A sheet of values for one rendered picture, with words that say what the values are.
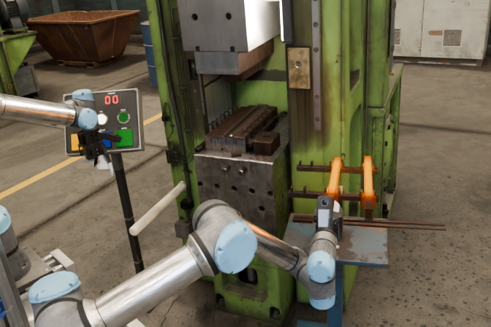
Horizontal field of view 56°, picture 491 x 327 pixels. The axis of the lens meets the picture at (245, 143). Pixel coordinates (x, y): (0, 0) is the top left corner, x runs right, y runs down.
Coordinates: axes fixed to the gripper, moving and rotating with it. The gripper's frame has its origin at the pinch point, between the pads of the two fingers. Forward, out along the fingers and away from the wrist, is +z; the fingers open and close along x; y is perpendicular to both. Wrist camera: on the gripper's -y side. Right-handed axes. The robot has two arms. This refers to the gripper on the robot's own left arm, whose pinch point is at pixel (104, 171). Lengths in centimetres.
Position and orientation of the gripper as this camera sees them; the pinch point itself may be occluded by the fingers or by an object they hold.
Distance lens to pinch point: 202.6
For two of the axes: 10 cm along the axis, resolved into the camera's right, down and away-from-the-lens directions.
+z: 0.8, 9.2, 3.9
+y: -7.1, 3.3, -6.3
